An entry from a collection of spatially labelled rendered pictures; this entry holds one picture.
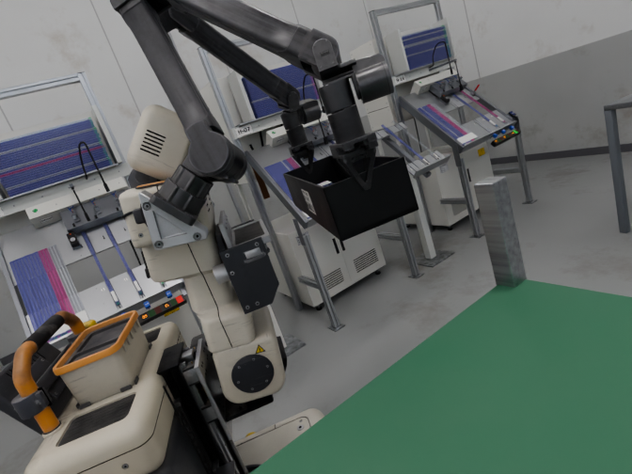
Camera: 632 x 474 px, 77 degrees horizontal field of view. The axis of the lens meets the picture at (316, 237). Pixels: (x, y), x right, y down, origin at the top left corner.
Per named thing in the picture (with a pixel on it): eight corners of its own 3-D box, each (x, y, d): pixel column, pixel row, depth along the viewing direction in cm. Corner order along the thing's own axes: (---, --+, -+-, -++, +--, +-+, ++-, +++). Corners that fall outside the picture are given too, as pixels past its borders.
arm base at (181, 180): (158, 195, 81) (148, 201, 70) (180, 161, 81) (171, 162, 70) (197, 216, 84) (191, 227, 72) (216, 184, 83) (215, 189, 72)
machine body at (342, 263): (388, 271, 312) (366, 197, 296) (317, 315, 282) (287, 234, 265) (341, 260, 368) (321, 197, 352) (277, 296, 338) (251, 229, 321)
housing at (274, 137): (326, 134, 300) (329, 118, 289) (271, 154, 279) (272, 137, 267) (321, 127, 304) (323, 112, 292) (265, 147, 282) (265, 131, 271)
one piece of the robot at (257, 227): (229, 323, 92) (191, 237, 86) (228, 285, 118) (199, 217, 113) (293, 296, 94) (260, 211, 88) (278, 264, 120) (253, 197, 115)
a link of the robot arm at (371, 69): (317, 66, 78) (309, 42, 70) (373, 44, 77) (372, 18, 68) (335, 122, 77) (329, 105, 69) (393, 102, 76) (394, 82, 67)
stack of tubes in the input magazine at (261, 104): (320, 98, 287) (308, 59, 280) (258, 118, 264) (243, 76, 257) (311, 102, 297) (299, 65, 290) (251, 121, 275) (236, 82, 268)
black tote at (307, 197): (294, 205, 133) (282, 173, 130) (341, 186, 135) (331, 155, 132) (341, 242, 78) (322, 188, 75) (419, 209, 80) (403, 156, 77)
